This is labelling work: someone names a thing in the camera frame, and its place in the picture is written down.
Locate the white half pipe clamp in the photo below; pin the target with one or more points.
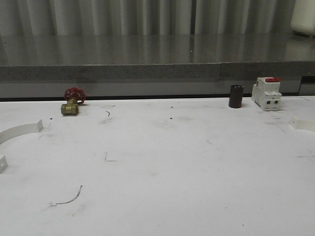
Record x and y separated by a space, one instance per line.
14 132
302 124

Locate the grey stone counter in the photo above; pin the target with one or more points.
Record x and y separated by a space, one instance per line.
202 65

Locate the dark brown cylindrical capacitor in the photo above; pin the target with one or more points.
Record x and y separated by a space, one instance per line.
236 95

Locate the brass valve red handwheel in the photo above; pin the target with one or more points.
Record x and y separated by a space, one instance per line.
74 97

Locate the white container on counter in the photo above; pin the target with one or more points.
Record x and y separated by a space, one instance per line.
303 18

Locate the white circuit breaker red switch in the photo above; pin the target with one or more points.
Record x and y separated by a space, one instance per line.
265 93

